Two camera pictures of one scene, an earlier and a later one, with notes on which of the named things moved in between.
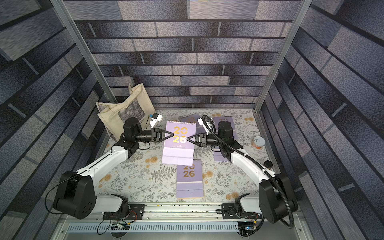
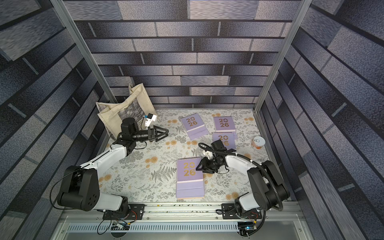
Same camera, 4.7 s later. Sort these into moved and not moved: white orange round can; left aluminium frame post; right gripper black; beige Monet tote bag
Moved: right gripper black
Not moved: beige Monet tote bag; left aluminium frame post; white orange round can
